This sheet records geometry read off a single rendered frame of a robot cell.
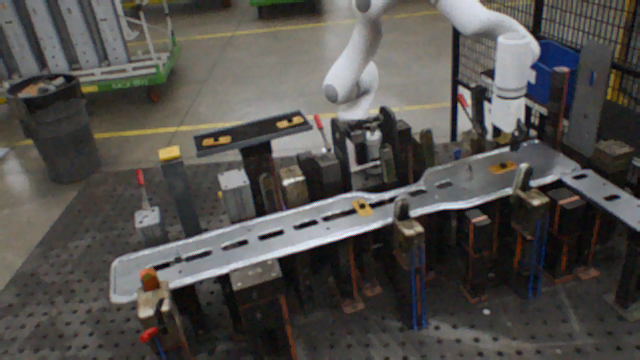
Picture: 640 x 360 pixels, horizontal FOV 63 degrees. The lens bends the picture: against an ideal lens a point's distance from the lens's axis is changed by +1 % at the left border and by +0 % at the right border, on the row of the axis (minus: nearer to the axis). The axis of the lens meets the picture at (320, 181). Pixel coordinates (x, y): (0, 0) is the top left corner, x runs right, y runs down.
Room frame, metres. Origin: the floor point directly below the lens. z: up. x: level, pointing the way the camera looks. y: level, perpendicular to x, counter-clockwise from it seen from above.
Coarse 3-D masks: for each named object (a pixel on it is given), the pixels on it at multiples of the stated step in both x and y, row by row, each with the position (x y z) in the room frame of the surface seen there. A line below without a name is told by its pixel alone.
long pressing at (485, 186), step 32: (480, 160) 1.41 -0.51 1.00; (512, 160) 1.39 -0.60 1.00; (544, 160) 1.36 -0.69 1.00; (352, 192) 1.32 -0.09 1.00; (384, 192) 1.30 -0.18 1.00; (448, 192) 1.26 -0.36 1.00; (480, 192) 1.24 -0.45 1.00; (256, 224) 1.23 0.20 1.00; (288, 224) 1.21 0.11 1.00; (320, 224) 1.19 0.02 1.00; (352, 224) 1.17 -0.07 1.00; (384, 224) 1.16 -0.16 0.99; (128, 256) 1.16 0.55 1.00; (160, 256) 1.14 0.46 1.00; (224, 256) 1.10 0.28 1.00; (256, 256) 1.08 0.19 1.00; (128, 288) 1.03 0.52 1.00
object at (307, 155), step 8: (304, 152) 1.44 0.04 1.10; (304, 160) 1.40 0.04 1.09; (312, 160) 1.40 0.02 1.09; (304, 168) 1.40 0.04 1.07; (312, 168) 1.40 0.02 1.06; (312, 176) 1.41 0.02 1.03; (312, 184) 1.40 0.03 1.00; (312, 192) 1.40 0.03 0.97; (312, 200) 1.40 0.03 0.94; (312, 224) 1.40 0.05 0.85; (320, 248) 1.40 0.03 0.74; (320, 256) 1.40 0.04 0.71
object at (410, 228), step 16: (400, 224) 1.08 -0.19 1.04; (416, 224) 1.07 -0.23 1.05; (400, 240) 1.07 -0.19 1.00; (416, 240) 1.04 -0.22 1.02; (400, 256) 1.07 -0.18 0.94; (416, 256) 1.04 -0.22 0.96; (400, 272) 1.09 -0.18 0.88; (416, 272) 1.05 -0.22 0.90; (400, 288) 1.09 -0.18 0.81; (416, 288) 1.05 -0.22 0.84; (400, 304) 1.09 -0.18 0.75; (416, 304) 1.05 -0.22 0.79; (400, 320) 1.07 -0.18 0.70; (416, 320) 1.05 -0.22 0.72
